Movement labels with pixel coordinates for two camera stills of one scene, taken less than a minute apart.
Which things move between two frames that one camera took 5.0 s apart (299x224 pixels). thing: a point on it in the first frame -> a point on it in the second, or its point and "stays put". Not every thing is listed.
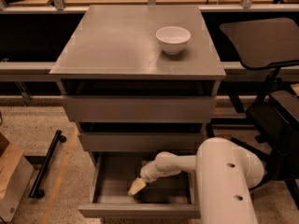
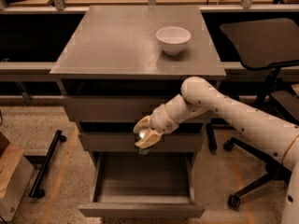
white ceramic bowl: x=173 y=38 stays put
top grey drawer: x=140 y=107 stays put
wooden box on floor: x=16 y=176 stays put
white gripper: x=149 y=175 -> x=162 y=119
